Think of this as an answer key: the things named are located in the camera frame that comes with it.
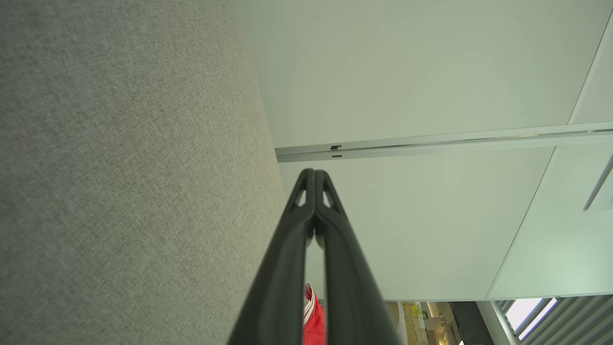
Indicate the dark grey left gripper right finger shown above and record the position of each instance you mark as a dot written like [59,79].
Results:
[354,306]

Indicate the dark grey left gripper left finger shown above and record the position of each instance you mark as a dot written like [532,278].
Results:
[278,297]

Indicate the red Bulls 23 jersey shirt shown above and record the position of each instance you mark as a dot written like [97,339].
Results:
[313,326]

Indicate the black panel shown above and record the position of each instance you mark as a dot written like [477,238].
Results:
[471,326]

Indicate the window with grey blinds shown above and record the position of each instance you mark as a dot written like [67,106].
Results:
[531,311]

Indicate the grey metal partition post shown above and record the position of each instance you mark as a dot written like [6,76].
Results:
[431,143]

